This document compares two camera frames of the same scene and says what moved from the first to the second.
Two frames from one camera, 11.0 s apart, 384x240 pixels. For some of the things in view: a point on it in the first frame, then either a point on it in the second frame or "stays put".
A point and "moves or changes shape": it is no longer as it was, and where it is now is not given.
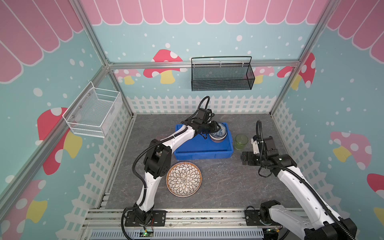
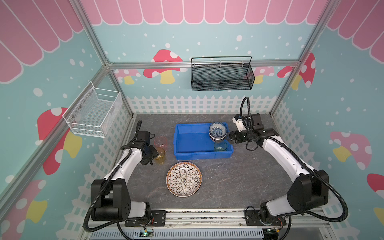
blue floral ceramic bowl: (220, 135) stays put
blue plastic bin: (200, 148) stays put
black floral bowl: (217, 137) stays put
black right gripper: (250, 157) to (233, 136)
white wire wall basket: (95, 111) stays put
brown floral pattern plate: (184, 179) stays put
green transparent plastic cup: (241, 140) moves or changes shape
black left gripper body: (209, 127) to (152, 153)
